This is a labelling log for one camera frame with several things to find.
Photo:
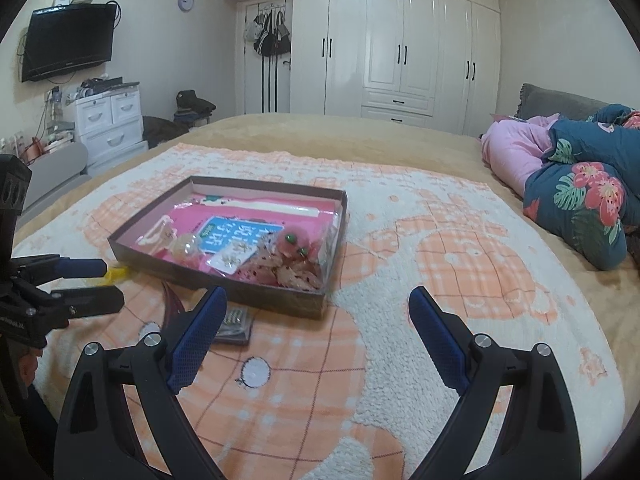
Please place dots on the dark clothes pile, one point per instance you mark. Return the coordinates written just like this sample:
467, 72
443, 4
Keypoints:
192, 105

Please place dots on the round wall clock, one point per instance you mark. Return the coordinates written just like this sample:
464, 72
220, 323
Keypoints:
186, 2

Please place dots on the black set-top box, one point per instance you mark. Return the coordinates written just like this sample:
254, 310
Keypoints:
102, 86

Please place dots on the peach checked fleece blanket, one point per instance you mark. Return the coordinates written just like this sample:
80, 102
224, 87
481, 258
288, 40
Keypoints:
400, 260

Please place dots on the brown cardboard box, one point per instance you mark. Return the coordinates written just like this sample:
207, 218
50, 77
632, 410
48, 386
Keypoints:
150, 262

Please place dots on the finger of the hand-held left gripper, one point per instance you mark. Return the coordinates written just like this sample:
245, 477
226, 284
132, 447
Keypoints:
95, 301
80, 266

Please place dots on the white door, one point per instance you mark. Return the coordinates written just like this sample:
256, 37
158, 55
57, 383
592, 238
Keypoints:
250, 85

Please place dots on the black wall television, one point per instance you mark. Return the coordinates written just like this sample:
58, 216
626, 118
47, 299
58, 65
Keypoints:
65, 40

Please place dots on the beige hair clip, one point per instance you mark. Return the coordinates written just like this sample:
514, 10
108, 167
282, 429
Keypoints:
160, 232

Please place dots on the hanging bags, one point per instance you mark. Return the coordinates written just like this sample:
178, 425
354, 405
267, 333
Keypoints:
270, 35

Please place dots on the white glossy wardrobe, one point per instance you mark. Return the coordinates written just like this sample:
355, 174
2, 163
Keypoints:
380, 35

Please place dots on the white drawer chest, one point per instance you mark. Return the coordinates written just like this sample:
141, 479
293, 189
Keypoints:
105, 135

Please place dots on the pink quilt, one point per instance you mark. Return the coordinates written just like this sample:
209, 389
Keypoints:
510, 150

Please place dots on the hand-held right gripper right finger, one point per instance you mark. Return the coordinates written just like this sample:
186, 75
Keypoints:
440, 340

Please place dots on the grey padded furniture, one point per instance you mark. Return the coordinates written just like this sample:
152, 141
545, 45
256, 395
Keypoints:
55, 165

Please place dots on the white earring card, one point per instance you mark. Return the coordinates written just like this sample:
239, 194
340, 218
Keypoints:
230, 259

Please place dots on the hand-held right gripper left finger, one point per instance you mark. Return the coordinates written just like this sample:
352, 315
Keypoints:
195, 335

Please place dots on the dark bag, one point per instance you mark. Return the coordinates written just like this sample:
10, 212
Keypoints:
162, 132

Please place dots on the dark red hair claw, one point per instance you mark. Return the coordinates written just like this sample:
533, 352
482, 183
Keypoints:
174, 307

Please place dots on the blue floral quilt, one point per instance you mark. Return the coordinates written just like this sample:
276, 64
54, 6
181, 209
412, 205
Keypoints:
575, 195

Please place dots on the person's left hand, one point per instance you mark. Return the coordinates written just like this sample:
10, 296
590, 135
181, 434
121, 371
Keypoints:
29, 367

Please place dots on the yellow hair clip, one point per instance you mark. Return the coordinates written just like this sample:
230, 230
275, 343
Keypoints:
117, 275

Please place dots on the clear packet of hair pins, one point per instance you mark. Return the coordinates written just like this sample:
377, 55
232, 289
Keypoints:
235, 328

